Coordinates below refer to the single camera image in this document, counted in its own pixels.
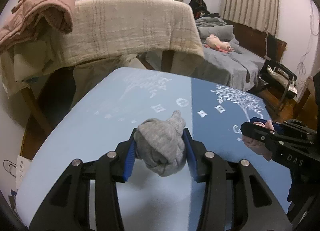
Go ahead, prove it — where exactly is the pink sock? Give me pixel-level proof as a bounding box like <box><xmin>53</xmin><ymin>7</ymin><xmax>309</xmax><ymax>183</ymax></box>
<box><xmin>241</xmin><ymin>117</ymin><xmax>275</xmax><ymax>162</ymax></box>

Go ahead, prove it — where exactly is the grey sock ball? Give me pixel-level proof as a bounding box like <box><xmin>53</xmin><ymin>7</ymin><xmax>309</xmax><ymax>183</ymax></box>
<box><xmin>134</xmin><ymin>110</ymin><xmax>186</xmax><ymax>177</ymax></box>

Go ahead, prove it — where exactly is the silver cushion on chair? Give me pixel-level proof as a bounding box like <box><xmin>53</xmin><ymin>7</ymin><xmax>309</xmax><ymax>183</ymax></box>
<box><xmin>266</xmin><ymin>66</ymin><xmax>298</xmax><ymax>98</ymax></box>

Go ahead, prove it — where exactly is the black chair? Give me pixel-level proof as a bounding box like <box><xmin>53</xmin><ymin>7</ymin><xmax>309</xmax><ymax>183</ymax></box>
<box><xmin>258</xmin><ymin>31</ymin><xmax>298</xmax><ymax>111</ymax></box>

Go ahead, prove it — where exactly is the grey bed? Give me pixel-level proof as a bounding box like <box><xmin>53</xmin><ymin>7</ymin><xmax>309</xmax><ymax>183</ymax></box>
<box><xmin>194</xmin><ymin>15</ymin><xmax>287</xmax><ymax>93</ymax></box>

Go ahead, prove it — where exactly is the blue patterned table cloth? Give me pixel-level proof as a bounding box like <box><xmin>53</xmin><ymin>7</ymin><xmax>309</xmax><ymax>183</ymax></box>
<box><xmin>16</xmin><ymin>68</ymin><xmax>291</xmax><ymax>230</ymax></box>

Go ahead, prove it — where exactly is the pink plush toy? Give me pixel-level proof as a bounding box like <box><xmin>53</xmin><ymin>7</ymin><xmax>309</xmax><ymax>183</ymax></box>
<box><xmin>204</xmin><ymin>34</ymin><xmax>234</xmax><ymax>53</ymax></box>

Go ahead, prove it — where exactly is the grey pillow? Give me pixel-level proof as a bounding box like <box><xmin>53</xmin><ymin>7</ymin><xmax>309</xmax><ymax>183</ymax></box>
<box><xmin>197</xmin><ymin>25</ymin><xmax>234</xmax><ymax>42</ymax></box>

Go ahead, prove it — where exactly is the right beige curtain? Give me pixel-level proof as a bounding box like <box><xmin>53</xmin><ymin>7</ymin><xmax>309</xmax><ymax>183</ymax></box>
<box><xmin>221</xmin><ymin>0</ymin><xmax>279</xmax><ymax>36</ymax></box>

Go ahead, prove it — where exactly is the coat rack with black clothes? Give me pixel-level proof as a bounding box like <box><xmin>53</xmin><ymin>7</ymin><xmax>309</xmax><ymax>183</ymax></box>
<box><xmin>189</xmin><ymin>0</ymin><xmax>210</xmax><ymax>19</ymax></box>

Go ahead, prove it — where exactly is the beige blanket on rack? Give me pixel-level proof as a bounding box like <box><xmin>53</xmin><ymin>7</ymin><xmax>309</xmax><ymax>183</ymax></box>
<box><xmin>59</xmin><ymin>0</ymin><xmax>204</xmax><ymax>75</ymax></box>

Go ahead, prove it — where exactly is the pink jacket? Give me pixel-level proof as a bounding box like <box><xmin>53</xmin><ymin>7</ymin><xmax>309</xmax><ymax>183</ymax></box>
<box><xmin>1</xmin><ymin>0</ymin><xmax>76</xmax><ymax>52</ymax></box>

